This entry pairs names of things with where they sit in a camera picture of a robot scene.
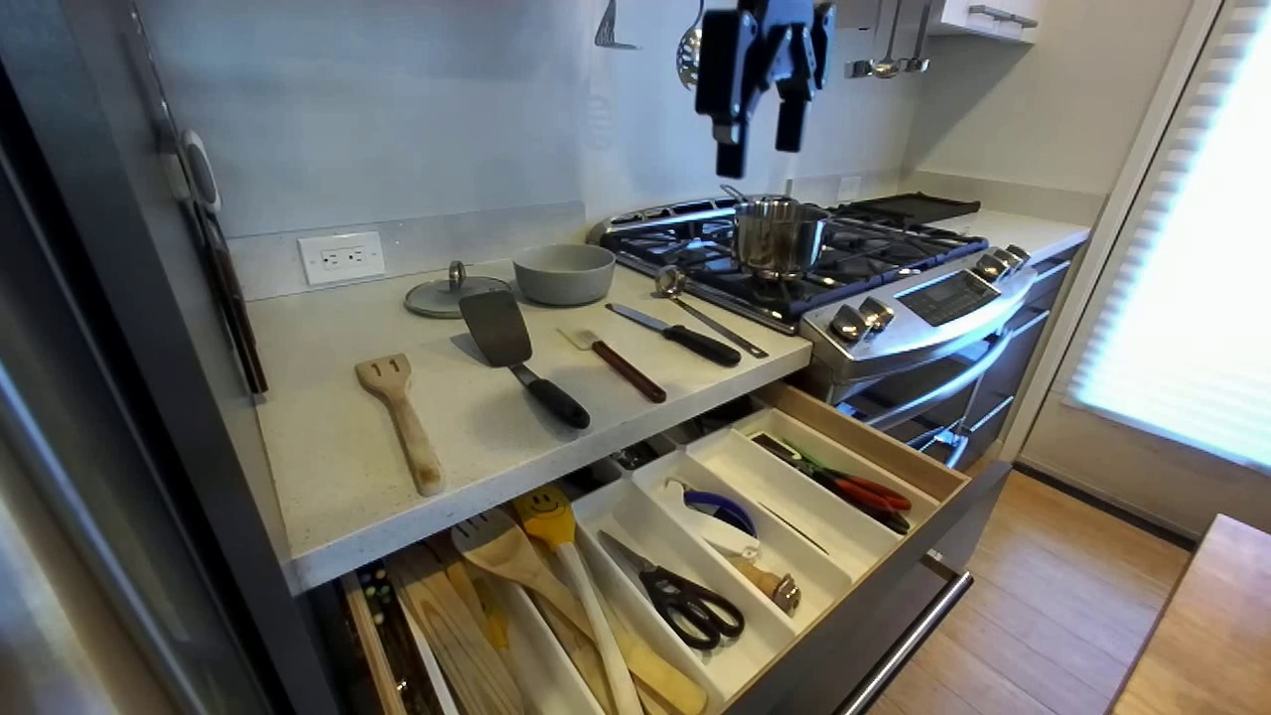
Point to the black hanging strip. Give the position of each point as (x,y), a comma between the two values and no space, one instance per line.
(218,283)

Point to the yellow silicone spatula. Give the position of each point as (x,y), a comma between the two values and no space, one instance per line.
(575,570)

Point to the white cutlery organizer tray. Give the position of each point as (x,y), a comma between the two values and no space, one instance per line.
(778,521)

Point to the stainless steel pot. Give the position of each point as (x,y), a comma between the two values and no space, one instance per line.
(778,234)

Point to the wooden table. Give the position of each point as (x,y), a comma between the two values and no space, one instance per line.
(1206,628)

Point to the stainless gas range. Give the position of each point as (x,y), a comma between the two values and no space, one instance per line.
(916,312)

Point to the black spatula turner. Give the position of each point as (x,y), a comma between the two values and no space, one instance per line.
(511,344)

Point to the hanging metal ladles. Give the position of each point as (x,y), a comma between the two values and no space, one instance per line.
(896,62)

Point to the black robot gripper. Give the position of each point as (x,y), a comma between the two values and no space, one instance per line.
(773,23)

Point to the black kitchen scissors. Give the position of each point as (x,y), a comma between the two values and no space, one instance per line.
(690,605)

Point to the long metal utensil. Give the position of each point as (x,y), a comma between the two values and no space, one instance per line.
(710,320)

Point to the bamboo utensil tray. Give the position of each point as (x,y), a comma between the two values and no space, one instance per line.
(462,642)

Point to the wooden slotted spatula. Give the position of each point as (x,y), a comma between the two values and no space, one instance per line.
(404,419)

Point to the open wooden kitchen drawer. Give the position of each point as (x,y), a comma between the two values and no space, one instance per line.
(874,602)

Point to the grey ceramic bowl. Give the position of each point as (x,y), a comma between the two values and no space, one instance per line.
(565,276)

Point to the white upper cabinet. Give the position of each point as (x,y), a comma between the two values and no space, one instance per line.
(986,17)

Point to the white window blind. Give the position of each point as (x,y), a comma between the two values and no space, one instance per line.
(1186,252)

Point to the hanging metal slotted spoon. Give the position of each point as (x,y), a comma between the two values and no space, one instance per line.
(690,58)

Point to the stainless steel refrigerator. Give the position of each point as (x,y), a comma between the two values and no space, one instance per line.
(94,462)

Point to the grey pot lid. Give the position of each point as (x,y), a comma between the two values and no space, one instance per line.
(449,292)

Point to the black cast iron griddle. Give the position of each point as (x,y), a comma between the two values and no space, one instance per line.
(907,207)

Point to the wooden spoon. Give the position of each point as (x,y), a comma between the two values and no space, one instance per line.
(523,560)

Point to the white wall hook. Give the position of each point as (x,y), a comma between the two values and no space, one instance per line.
(197,169)

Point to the white wall power outlet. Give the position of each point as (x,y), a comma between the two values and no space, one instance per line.
(343,256)

